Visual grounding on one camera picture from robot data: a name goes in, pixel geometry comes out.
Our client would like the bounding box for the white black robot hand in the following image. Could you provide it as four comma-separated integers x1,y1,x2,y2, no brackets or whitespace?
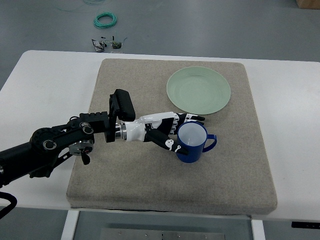
119,111,205,155

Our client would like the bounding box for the blue mug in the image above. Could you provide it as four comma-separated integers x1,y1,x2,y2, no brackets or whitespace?
176,121,218,164

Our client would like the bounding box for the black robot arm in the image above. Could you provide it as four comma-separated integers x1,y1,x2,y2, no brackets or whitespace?
0,89,136,186

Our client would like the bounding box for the light green plate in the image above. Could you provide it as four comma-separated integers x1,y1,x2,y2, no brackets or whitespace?
166,66,231,115

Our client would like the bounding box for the grey fabric mat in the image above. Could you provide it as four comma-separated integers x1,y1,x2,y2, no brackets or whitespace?
66,58,278,215

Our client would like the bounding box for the black table control panel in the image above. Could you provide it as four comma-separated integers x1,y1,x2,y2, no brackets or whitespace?
291,221,320,230

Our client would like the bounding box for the cardboard box corner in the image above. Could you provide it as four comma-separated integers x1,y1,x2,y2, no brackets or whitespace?
296,0,320,10

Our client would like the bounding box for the green coiled cable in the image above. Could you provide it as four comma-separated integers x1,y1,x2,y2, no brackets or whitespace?
93,12,118,29

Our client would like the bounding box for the white table leg frame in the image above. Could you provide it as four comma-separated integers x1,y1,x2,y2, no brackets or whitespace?
60,210,80,240

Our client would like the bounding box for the black sleeved cable loop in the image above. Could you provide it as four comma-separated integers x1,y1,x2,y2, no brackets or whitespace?
0,191,19,221

